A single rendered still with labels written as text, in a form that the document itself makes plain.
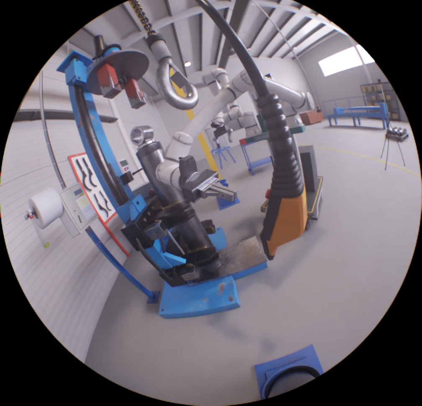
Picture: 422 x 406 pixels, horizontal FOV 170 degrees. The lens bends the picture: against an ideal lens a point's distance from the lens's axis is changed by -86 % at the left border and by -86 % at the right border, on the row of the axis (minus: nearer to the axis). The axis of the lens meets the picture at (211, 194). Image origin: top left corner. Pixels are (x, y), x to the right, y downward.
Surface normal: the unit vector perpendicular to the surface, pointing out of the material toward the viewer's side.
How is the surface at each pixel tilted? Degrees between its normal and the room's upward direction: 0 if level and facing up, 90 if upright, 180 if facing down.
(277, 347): 0
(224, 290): 0
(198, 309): 0
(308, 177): 90
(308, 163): 90
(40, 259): 90
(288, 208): 90
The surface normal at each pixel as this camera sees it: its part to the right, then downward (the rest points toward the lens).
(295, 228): -0.61, 0.52
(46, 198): 0.75, -0.63
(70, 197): 0.92, -0.38
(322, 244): -0.39, -0.85
